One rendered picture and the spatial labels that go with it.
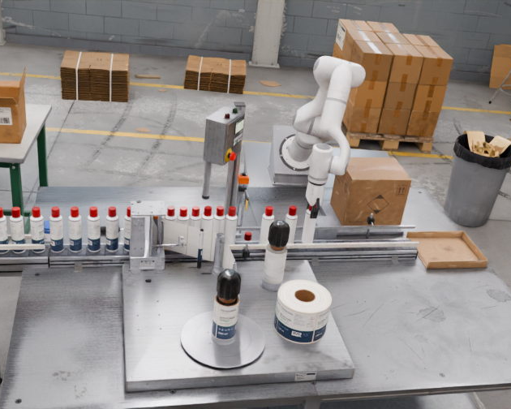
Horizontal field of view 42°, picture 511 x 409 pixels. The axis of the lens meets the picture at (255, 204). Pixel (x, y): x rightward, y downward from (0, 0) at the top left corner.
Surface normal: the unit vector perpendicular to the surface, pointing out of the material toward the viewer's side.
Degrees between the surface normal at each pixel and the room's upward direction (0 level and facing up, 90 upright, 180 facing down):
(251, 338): 0
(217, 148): 90
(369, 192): 90
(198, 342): 0
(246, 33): 90
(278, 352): 0
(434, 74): 90
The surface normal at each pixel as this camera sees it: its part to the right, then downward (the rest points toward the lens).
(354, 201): 0.17, 0.50
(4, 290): 0.11, -0.87
